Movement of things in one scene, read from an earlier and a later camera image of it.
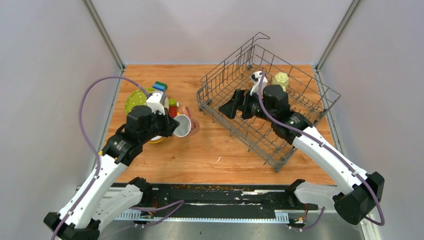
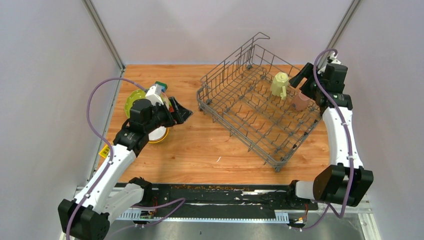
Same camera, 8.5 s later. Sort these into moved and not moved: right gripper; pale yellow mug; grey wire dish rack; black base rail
Moved: right gripper
Not moved: grey wire dish rack; pale yellow mug; black base rail
